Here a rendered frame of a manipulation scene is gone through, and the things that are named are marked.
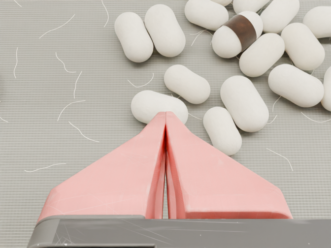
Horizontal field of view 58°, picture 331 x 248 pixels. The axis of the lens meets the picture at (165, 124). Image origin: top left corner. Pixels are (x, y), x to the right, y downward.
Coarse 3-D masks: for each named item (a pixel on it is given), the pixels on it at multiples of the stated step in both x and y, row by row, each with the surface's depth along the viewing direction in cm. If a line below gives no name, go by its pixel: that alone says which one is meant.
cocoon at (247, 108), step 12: (228, 84) 18; (240, 84) 18; (252, 84) 19; (228, 96) 18; (240, 96) 18; (252, 96) 18; (228, 108) 19; (240, 108) 18; (252, 108) 18; (264, 108) 18; (240, 120) 18; (252, 120) 18; (264, 120) 18
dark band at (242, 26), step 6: (234, 18) 19; (240, 18) 19; (246, 18) 19; (228, 24) 19; (234, 24) 19; (240, 24) 19; (246, 24) 19; (234, 30) 19; (240, 30) 19; (246, 30) 19; (252, 30) 19; (240, 36) 19; (246, 36) 19; (252, 36) 19; (240, 42) 19; (246, 42) 19; (252, 42) 20; (246, 48) 20
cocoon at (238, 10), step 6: (234, 0) 21; (240, 0) 20; (246, 0) 20; (252, 0) 20; (258, 0) 20; (264, 0) 20; (234, 6) 21; (240, 6) 20; (246, 6) 20; (252, 6) 20; (258, 6) 20; (240, 12) 20
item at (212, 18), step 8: (192, 0) 20; (200, 0) 20; (208, 0) 20; (192, 8) 20; (200, 8) 20; (208, 8) 20; (216, 8) 20; (224, 8) 20; (192, 16) 20; (200, 16) 20; (208, 16) 20; (216, 16) 20; (224, 16) 20; (200, 24) 20; (208, 24) 20; (216, 24) 20
